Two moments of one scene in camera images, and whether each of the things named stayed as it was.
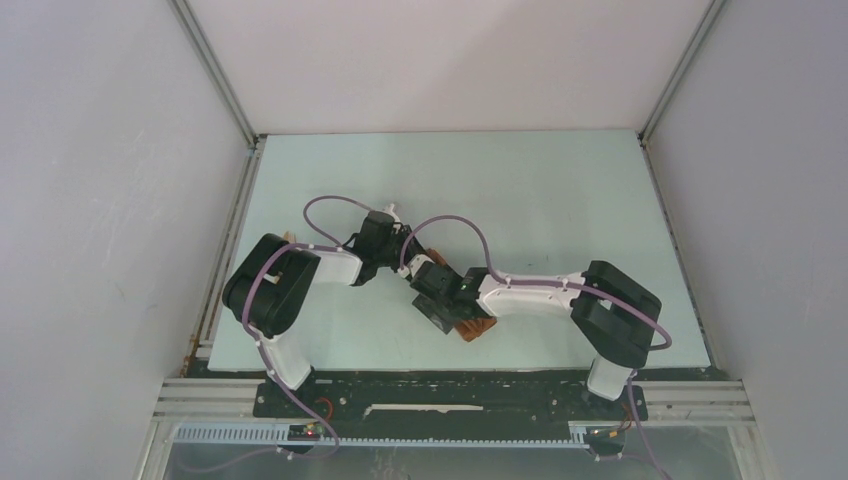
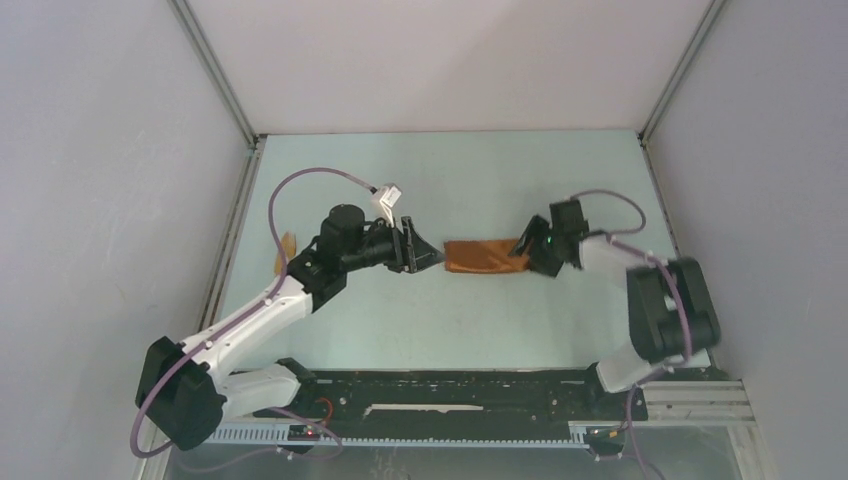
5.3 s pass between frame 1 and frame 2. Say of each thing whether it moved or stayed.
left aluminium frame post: stayed
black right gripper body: moved
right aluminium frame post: stayed
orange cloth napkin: moved
